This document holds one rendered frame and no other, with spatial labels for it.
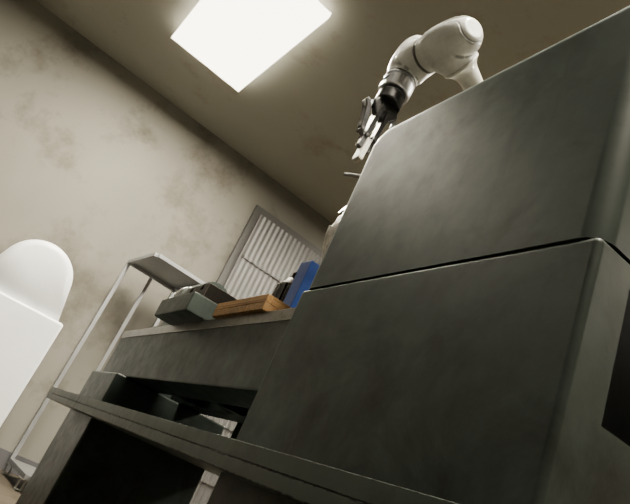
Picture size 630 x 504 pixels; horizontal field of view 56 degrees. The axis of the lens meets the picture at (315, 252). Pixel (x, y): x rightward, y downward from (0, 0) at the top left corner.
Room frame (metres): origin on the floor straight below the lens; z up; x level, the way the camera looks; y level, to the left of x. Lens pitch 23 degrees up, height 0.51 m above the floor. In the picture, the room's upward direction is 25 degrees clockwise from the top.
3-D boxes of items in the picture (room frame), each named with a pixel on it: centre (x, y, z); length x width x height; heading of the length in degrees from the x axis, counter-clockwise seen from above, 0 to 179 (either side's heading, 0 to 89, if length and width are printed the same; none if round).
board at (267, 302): (1.49, -0.05, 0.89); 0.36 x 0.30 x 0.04; 114
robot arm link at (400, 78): (1.29, -0.02, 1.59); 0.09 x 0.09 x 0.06
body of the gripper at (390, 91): (1.29, -0.01, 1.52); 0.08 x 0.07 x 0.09; 114
